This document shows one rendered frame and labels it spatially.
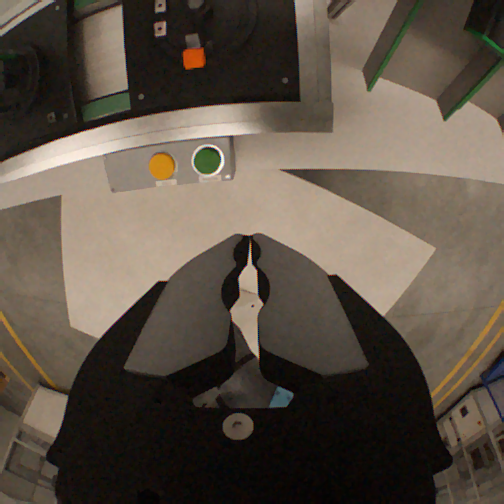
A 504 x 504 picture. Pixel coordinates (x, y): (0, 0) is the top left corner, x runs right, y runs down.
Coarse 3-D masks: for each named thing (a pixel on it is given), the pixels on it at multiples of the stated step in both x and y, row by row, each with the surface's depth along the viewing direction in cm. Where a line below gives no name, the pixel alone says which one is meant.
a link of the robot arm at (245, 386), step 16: (240, 368) 50; (256, 368) 51; (224, 384) 49; (240, 384) 48; (256, 384) 48; (272, 384) 48; (224, 400) 47; (240, 400) 46; (256, 400) 46; (272, 400) 45; (288, 400) 47
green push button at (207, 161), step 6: (204, 150) 35; (210, 150) 35; (198, 156) 35; (204, 156) 35; (210, 156) 35; (216, 156) 35; (198, 162) 36; (204, 162) 36; (210, 162) 36; (216, 162) 36; (198, 168) 36; (204, 168) 36; (210, 168) 36; (216, 168) 36; (204, 174) 37; (210, 174) 37
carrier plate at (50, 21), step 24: (72, 0) 21; (24, 24) 20; (48, 24) 22; (72, 24) 23; (0, 48) 21; (48, 48) 24; (72, 48) 26; (48, 72) 26; (72, 72) 28; (48, 96) 29; (72, 96) 29; (0, 120) 29; (24, 120) 30; (72, 120) 31; (0, 144) 32; (24, 144) 34
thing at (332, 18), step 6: (336, 0) 25; (342, 0) 23; (348, 0) 23; (354, 0) 22; (330, 6) 27; (336, 6) 25; (342, 6) 26; (348, 6) 25; (330, 12) 28; (336, 12) 29; (342, 12) 27; (330, 18) 31; (336, 18) 30
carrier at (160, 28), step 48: (144, 0) 22; (192, 0) 18; (240, 0) 22; (288, 0) 23; (144, 48) 27; (240, 48) 26; (288, 48) 27; (144, 96) 30; (192, 96) 31; (240, 96) 32
